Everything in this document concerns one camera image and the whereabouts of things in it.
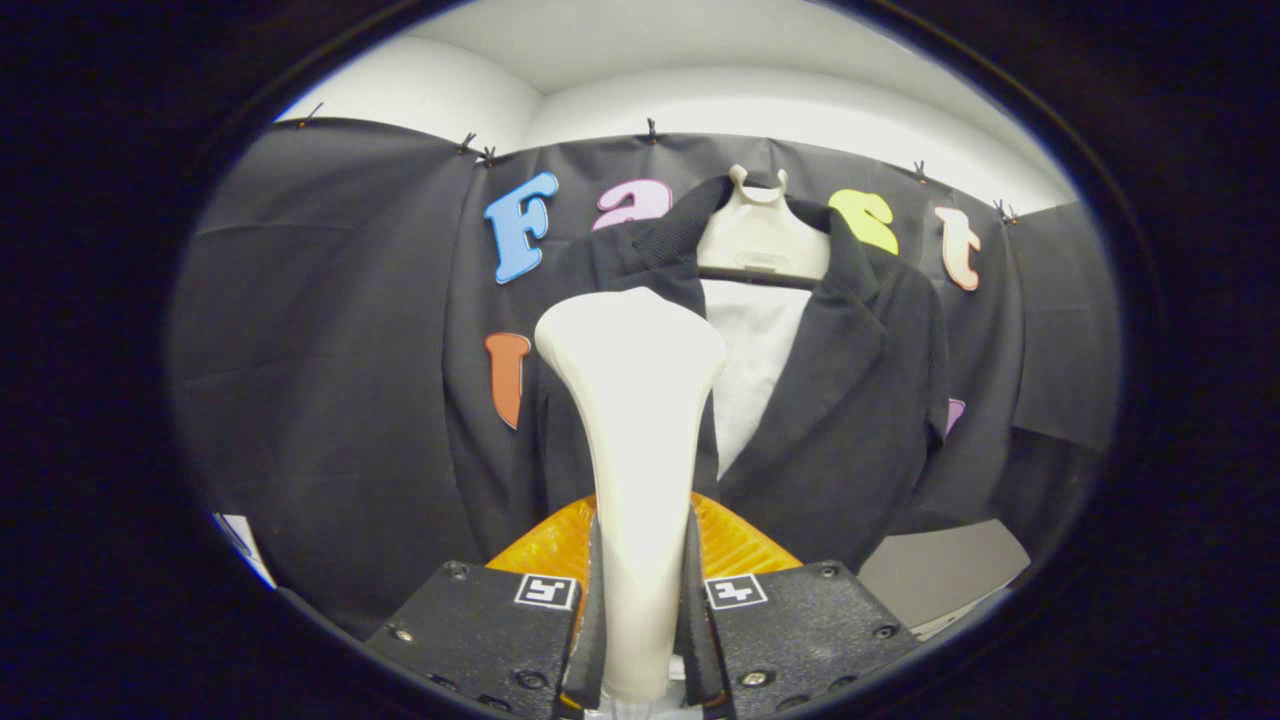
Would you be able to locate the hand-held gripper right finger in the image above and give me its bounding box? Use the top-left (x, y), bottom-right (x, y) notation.
top-left (680, 495), bottom-right (921, 719)

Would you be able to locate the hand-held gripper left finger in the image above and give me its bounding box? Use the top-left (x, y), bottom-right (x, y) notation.
top-left (362, 495), bottom-right (607, 719)

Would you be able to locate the black suit jacket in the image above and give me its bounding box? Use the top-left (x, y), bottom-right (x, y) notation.
top-left (530, 178), bottom-right (951, 573)

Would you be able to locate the white garment steamer head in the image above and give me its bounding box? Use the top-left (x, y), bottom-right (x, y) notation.
top-left (534, 287), bottom-right (728, 703)

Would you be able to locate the white steamer ironing board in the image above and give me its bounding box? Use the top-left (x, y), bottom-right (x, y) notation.
top-left (700, 280), bottom-right (813, 479)

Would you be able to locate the cream steamer hanger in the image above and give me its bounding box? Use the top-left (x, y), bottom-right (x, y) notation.
top-left (697, 165), bottom-right (831, 291)

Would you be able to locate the beige cabinet with dark top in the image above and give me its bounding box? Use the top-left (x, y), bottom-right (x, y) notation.
top-left (858, 518), bottom-right (1031, 641)

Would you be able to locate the blue and white object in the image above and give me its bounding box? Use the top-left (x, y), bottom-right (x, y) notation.
top-left (210, 512), bottom-right (276, 589)

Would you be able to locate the black backdrop cloth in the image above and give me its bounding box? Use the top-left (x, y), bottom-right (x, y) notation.
top-left (168, 118), bottom-right (1121, 641)

